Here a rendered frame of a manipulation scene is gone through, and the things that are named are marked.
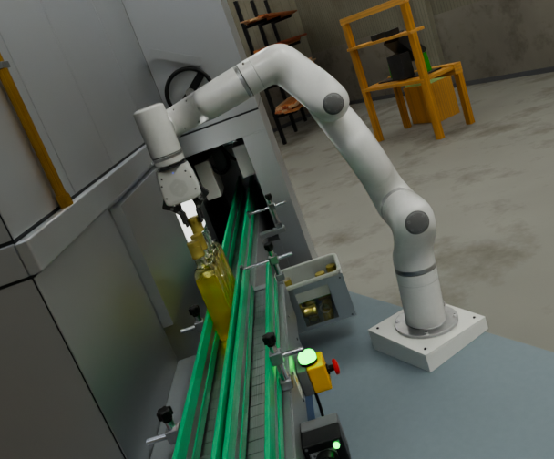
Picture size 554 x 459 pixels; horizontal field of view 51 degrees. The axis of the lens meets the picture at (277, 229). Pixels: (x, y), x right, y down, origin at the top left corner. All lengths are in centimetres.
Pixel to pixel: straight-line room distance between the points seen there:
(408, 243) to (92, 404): 92
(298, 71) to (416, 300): 73
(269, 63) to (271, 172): 112
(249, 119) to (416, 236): 117
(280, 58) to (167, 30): 110
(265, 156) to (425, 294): 112
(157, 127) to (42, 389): 72
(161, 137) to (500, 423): 108
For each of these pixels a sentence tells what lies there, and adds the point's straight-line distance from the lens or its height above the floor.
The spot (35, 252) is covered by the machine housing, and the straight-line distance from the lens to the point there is 104.
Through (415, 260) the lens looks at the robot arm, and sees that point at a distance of 169.
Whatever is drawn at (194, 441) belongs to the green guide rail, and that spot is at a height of 108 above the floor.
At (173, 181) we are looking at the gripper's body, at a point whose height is 148.
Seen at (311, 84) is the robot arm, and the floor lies 160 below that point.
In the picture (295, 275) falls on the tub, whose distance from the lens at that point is 202.
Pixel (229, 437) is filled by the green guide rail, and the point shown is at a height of 113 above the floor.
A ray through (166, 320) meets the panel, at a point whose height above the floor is 117.
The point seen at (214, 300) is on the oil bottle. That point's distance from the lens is 154.
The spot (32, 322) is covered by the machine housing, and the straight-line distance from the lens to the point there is 109.
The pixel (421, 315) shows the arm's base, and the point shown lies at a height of 87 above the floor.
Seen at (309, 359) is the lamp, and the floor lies 101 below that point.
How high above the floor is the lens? 171
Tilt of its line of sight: 16 degrees down
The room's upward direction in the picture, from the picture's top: 20 degrees counter-clockwise
